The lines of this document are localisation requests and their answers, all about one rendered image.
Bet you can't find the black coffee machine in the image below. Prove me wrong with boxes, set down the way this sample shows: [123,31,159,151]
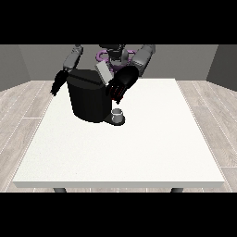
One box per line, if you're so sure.
[66,69,126,127]

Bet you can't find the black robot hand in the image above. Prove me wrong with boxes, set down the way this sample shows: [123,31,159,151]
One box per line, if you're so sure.
[105,65,140,106]
[50,69,69,97]

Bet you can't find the small grey cup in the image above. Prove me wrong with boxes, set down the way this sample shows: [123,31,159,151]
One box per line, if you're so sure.
[111,107,124,123]

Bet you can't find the grey robot trunk purple rings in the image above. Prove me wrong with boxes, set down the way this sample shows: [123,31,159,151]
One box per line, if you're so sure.
[95,44,137,74]

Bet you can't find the pale grey machine lid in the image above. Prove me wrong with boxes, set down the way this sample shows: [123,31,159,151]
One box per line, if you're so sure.
[94,61,114,87]

